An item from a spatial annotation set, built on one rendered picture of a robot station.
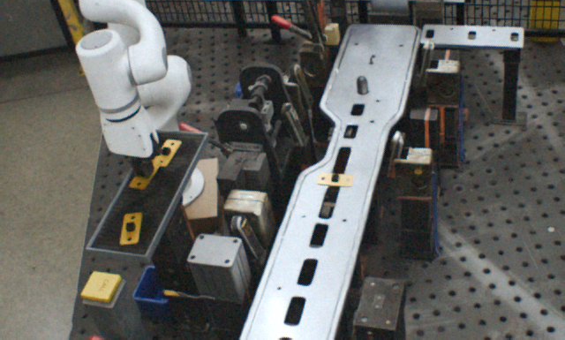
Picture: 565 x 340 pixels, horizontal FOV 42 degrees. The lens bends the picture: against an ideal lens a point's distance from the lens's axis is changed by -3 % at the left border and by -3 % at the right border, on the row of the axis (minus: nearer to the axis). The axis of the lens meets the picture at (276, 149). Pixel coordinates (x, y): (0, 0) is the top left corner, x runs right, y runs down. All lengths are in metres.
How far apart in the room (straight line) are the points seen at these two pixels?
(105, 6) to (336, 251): 0.69
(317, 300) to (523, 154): 0.94
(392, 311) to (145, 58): 0.67
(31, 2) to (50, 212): 1.23
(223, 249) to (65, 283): 1.70
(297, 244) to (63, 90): 2.76
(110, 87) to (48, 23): 2.81
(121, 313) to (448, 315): 0.80
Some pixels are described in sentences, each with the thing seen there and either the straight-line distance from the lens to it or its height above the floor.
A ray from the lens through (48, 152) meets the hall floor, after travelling 3.83.
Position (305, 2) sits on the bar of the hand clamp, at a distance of 2.03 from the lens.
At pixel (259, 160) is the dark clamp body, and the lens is 1.74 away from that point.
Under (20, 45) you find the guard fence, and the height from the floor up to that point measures 0.22.
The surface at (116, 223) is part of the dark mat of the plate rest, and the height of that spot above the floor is 1.16.
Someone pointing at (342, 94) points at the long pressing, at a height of 1.00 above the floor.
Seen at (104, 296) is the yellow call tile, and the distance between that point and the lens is 1.46.
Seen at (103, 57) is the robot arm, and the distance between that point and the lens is 1.38.
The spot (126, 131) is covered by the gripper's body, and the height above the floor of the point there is 1.34.
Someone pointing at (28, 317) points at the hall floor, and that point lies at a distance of 3.12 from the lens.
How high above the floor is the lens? 2.23
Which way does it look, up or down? 41 degrees down
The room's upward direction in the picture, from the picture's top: 12 degrees counter-clockwise
